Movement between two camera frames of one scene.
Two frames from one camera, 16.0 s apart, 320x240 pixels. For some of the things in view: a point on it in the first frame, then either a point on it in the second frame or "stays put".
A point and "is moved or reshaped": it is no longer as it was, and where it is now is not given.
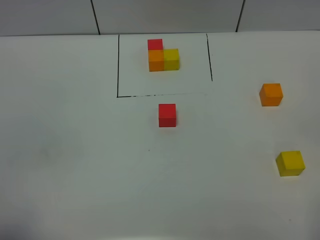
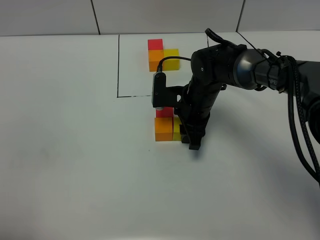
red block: (167, 113) is moved or reshaped
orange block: (271, 94) → (163, 128)
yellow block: (290, 163) → (176, 131)
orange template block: (156, 60) stays put
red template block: (155, 44) stays put
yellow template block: (171, 59) stays put
